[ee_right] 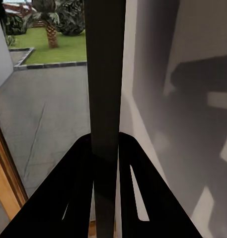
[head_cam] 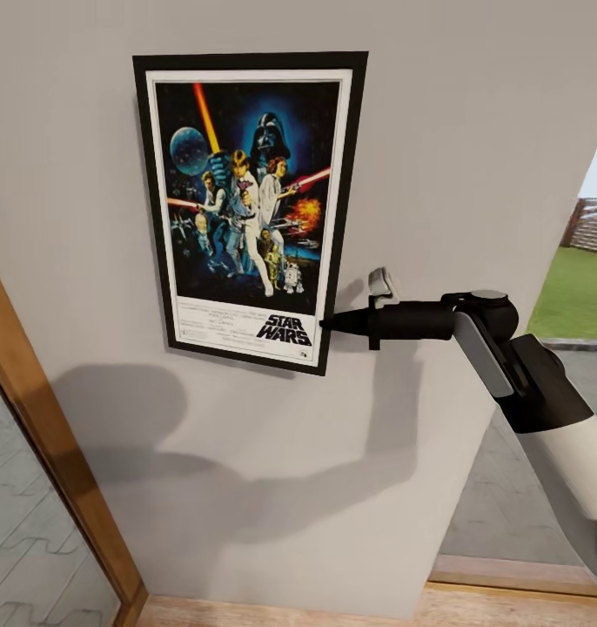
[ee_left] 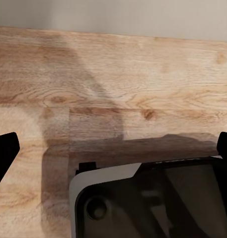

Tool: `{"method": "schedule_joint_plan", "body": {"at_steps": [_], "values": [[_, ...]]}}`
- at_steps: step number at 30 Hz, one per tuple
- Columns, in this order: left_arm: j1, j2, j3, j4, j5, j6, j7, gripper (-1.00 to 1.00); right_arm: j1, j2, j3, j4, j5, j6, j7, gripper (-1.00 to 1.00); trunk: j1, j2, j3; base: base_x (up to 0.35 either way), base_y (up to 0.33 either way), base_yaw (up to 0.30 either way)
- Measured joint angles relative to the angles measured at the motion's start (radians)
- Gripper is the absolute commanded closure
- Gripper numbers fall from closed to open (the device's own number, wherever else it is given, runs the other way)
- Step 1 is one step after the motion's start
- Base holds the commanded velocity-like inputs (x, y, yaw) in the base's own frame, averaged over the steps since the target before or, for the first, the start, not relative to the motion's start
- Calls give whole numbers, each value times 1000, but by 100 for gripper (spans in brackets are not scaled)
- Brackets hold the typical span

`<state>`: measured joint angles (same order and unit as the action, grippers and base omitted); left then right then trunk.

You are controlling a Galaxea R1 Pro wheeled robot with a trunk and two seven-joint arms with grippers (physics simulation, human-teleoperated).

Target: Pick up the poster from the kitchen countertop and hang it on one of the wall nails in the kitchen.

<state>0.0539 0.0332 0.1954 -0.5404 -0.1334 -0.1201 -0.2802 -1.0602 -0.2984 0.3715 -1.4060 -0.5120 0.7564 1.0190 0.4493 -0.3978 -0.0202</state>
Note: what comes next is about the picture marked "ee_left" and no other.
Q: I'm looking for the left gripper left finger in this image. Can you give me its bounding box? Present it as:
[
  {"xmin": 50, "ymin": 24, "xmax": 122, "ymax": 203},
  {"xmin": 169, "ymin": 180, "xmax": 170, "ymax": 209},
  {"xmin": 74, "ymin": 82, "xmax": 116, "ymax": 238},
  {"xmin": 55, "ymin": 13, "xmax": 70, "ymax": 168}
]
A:
[{"xmin": 0, "ymin": 132, "xmax": 20, "ymax": 182}]

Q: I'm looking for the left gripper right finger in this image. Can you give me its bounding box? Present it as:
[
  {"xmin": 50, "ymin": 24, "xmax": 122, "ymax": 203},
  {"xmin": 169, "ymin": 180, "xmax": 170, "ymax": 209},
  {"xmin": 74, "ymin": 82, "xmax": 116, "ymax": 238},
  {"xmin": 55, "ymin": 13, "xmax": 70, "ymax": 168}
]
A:
[{"xmin": 217, "ymin": 132, "xmax": 227, "ymax": 164}]

